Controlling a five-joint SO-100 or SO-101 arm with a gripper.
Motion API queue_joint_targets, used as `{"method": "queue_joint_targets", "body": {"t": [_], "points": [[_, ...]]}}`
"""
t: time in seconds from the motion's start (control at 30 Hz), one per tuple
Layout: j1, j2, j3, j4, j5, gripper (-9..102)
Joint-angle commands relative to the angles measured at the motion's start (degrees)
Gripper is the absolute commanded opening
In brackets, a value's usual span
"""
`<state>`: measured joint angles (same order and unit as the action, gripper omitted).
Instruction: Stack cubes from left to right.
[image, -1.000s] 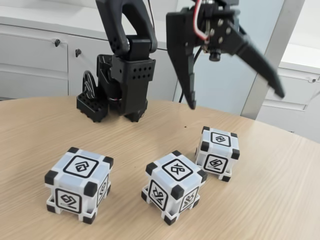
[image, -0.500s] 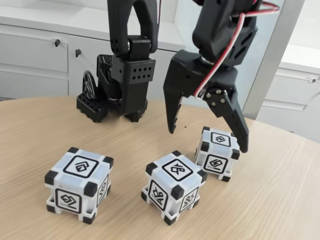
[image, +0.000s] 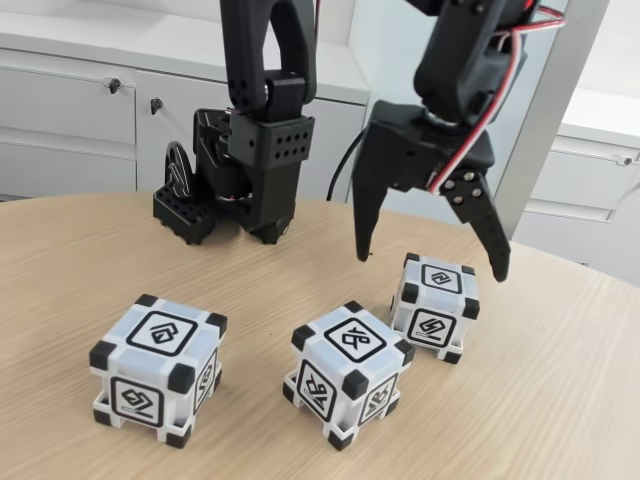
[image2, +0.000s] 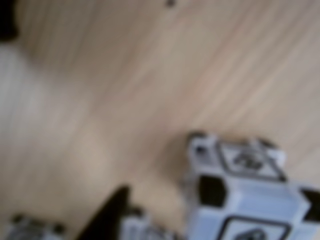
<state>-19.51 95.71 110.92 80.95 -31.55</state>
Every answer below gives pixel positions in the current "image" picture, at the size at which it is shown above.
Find white cube with lightning symbol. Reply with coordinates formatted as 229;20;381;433
389;252;482;365

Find white cube with letter symbol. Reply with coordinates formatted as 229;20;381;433
282;299;417;439

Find white drawer cabinet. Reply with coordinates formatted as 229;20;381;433
514;84;640;289

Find grey metal pillar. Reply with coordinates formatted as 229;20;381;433
480;0;614;242

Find black round clamp knob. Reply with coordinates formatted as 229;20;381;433
162;141;194;204

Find white cube with house symbol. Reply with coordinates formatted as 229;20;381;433
88;293;229;450

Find black cable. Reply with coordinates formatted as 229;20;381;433
327;132;369;204

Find red white servo cable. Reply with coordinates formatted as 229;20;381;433
428;0;571;197

